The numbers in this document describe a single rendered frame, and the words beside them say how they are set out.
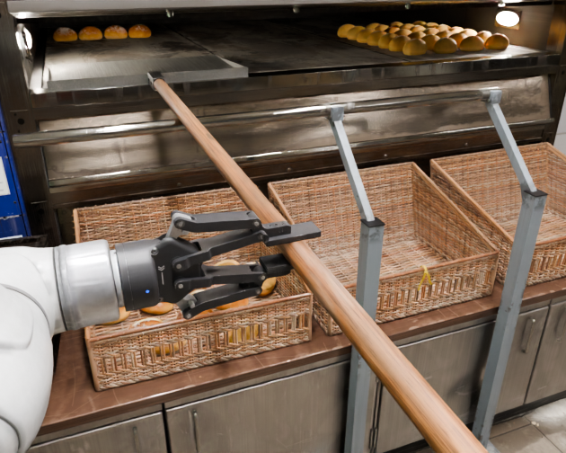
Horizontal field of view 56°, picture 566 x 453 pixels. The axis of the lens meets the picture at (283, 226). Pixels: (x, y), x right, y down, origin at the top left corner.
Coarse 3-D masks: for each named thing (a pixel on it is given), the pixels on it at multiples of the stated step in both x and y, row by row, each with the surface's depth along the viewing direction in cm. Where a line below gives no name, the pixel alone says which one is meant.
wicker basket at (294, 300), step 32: (192, 192) 163; (224, 192) 166; (96, 224) 155; (128, 224) 158; (160, 224) 161; (224, 256) 170; (256, 256) 173; (288, 288) 152; (128, 320) 149; (192, 320) 126; (224, 320) 130; (256, 320) 133; (288, 320) 149; (96, 352) 121; (128, 352) 137; (160, 352) 127; (192, 352) 130; (224, 352) 136; (256, 352) 137; (96, 384) 124; (128, 384) 128
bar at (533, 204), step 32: (416, 96) 138; (448, 96) 141; (480, 96) 144; (96, 128) 112; (128, 128) 114; (160, 128) 116; (352, 160) 128; (512, 160) 142; (544, 192) 137; (384, 224) 121; (512, 256) 147; (512, 288) 149; (512, 320) 154; (352, 352) 140; (352, 384) 143; (352, 416) 147; (480, 416) 172; (352, 448) 152
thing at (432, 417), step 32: (192, 128) 104; (224, 160) 87; (256, 192) 75; (288, 256) 62; (320, 288) 56; (352, 320) 50; (384, 352) 46; (384, 384) 45; (416, 384) 43; (416, 416) 41; (448, 416) 40; (448, 448) 38; (480, 448) 37
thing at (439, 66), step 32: (384, 64) 177; (416, 64) 177; (448, 64) 180; (480, 64) 185; (512, 64) 190; (544, 64) 195; (32, 96) 139; (64, 96) 141; (96, 96) 144; (128, 96) 147; (160, 96) 150
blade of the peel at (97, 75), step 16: (64, 64) 171; (80, 64) 171; (96, 64) 171; (112, 64) 171; (128, 64) 171; (144, 64) 172; (160, 64) 172; (176, 64) 172; (192, 64) 172; (208, 64) 172; (224, 64) 173; (48, 80) 140; (64, 80) 140; (80, 80) 141; (96, 80) 143; (112, 80) 144; (128, 80) 146; (144, 80) 147; (176, 80) 151; (192, 80) 152
